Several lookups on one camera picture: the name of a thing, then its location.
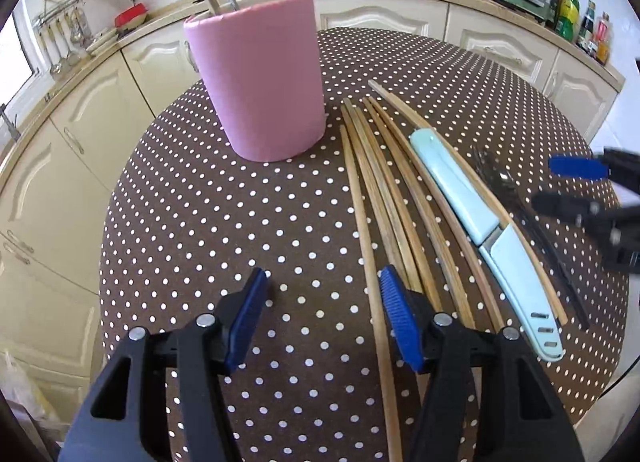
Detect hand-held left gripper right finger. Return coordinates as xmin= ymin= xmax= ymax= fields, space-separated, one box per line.
xmin=378 ymin=266 xmax=586 ymax=462

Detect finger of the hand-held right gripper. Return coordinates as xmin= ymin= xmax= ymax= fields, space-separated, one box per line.
xmin=548 ymin=146 xmax=640 ymax=181
xmin=531 ymin=191 xmax=632 ymax=235

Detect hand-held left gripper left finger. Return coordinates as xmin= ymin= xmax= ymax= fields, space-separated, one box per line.
xmin=59 ymin=268 xmax=268 ymax=462

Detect black handled metal spoon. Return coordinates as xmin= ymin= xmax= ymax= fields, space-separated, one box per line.
xmin=487 ymin=169 xmax=581 ymax=313

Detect black handled metal fork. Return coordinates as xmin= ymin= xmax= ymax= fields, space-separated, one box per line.
xmin=471 ymin=143 xmax=591 ymax=330

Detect bundle of wooden chopsticks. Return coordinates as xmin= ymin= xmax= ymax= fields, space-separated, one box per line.
xmin=339 ymin=79 xmax=569 ymax=462

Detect light blue sheathed knife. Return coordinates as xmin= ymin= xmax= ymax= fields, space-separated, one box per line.
xmin=409 ymin=128 xmax=565 ymax=363

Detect pink utensil holder cup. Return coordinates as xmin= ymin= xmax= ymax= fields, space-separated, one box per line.
xmin=182 ymin=0 xmax=327 ymax=163

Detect brown polka dot tablecloth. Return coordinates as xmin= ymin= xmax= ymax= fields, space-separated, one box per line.
xmin=99 ymin=27 xmax=632 ymax=462

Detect red sauce bottle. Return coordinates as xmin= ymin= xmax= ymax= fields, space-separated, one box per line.
xmin=594 ymin=12 xmax=614 ymax=66

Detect dark soy sauce bottle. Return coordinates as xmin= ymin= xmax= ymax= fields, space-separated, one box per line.
xmin=577 ymin=0 xmax=599 ymax=51

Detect yellow green bottle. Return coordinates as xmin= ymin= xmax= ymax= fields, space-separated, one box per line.
xmin=557 ymin=0 xmax=581 ymax=41

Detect clear plastic bag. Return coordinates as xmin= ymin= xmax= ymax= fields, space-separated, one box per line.
xmin=0 ymin=348 xmax=58 ymax=448

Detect cream lower kitchen cabinets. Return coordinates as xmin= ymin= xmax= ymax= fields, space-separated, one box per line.
xmin=0 ymin=0 xmax=626 ymax=393

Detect beige kitchen countertop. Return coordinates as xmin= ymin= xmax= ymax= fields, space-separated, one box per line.
xmin=0 ymin=0 xmax=628 ymax=168

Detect stack of white dishes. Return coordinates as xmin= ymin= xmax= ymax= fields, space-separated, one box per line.
xmin=84 ymin=27 xmax=121 ymax=57

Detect red container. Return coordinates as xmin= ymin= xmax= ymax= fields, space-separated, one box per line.
xmin=114 ymin=2 xmax=150 ymax=31

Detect kitchen window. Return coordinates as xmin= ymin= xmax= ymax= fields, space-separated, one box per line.
xmin=0 ymin=4 xmax=42 ymax=110

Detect metal wall utensil rack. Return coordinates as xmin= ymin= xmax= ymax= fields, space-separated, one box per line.
xmin=32 ymin=0 xmax=96 ymax=29

